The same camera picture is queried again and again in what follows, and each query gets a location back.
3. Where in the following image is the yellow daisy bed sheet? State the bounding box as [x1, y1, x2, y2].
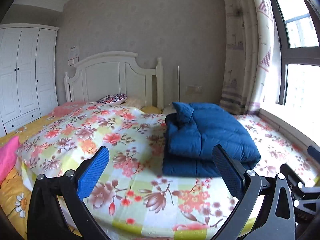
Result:
[0, 114, 83, 240]

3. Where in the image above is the yellow pillow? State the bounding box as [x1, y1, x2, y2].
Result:
[141, 106, 162, 114]

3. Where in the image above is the wall power socket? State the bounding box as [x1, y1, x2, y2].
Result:
[186, 85, 202, 94]

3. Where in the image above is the white wardrobe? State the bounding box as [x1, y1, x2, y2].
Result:
[1, 23, 58, 136]

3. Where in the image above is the pink cloth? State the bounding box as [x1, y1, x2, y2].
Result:
[0, 135, 20, 184]

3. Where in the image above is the white bedside table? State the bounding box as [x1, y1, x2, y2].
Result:
[162, 105, 176, 115]

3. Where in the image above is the colourful patterned cushion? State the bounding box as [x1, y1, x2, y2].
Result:
[96, 93, 127, 106]

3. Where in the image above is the blue padded jacket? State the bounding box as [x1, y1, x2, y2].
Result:
[162, 102, 261, 178]

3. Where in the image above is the white bed headboard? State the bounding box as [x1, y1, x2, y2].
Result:
[64, 51, 164, 109]

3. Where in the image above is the window frame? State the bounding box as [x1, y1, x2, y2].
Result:
[271, 0, 319, 109]

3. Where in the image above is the striped patterned curtain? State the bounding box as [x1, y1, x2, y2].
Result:
[220, 0, 281, 115]

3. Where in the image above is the floral quilt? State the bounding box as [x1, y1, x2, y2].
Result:
[15, 101, 320, 240]

